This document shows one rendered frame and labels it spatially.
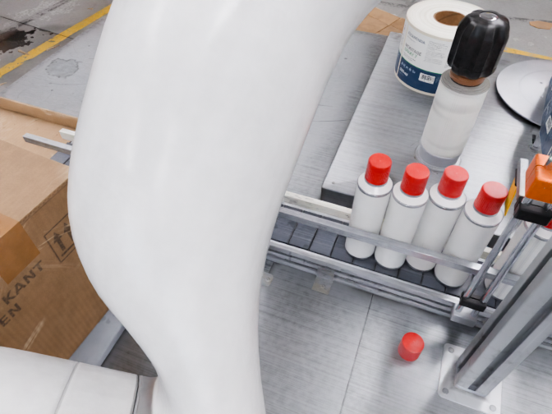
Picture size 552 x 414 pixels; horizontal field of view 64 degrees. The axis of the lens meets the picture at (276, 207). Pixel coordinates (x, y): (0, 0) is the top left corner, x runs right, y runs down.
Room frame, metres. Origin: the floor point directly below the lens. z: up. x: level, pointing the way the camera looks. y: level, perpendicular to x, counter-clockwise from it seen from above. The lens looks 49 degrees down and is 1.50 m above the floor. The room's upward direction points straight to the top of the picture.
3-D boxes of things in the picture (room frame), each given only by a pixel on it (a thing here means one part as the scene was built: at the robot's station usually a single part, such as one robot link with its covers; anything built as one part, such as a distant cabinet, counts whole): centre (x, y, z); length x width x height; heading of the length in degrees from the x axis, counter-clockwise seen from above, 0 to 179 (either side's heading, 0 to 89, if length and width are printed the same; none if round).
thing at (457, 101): (0.69, -0.34, 1.03); 0.09 x 0.09 x 0.30
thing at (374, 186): (0.46, -0.15, 0.98); 0.05 x 0.05 x 0.20
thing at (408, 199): (0.44, -0.19, 0.98); 0.05 x 0.05 x 0.20
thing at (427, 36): (1.00, -0.40, 0.95); 0.20 x 0.20 x 0.14
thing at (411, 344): (0.29, -0.21, 0.85); 0.03 x 0.03 x 0.03
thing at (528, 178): (0.35, -0.30, 1.05); 0.10 x 0.04 x 0.33; 159
